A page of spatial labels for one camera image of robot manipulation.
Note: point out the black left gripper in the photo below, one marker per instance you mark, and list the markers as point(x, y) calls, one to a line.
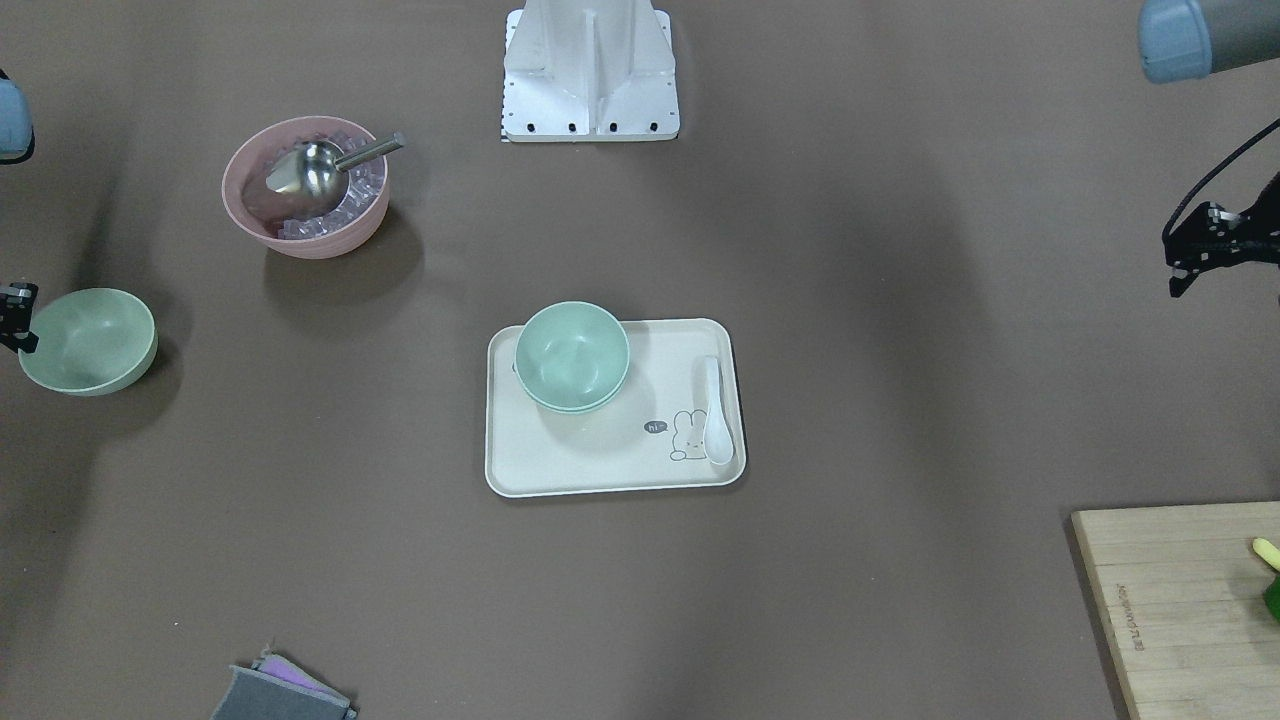
point(1215, 240)

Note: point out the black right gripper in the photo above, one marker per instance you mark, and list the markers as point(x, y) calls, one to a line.
point(17, 312)

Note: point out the green bowl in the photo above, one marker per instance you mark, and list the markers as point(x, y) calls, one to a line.
point(573, 339)
point(91, 343)
point(571, 395)

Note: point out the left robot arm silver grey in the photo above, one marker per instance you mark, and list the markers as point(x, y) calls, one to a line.
point(1181, 40)

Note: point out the pink bowl with ice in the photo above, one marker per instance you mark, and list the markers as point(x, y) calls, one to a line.
point(351, 225)

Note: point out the yellow plastic knife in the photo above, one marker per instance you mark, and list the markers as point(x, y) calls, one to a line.
point(1267, 551)

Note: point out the metal ice scoop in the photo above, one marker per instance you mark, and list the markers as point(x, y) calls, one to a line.
point(312, 178)

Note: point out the wooden cutting board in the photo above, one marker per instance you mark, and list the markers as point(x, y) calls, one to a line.
point(1180, 594)

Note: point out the green lime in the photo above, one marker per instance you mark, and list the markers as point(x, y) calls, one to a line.
point(1271, 598)

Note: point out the grey folded cloth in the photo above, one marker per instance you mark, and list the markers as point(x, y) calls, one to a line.
point(275, 687)

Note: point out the white ceramic spoon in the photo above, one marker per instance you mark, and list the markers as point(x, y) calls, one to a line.
point(718, 440)

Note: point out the green bowl on tray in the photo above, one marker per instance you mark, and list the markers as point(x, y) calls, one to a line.
point(571, 395)

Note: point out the cream rectangular tray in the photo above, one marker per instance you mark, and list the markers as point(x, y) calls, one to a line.
point(649, 436)

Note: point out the white camera pole mount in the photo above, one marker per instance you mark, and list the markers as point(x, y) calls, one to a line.
point(589, 72)

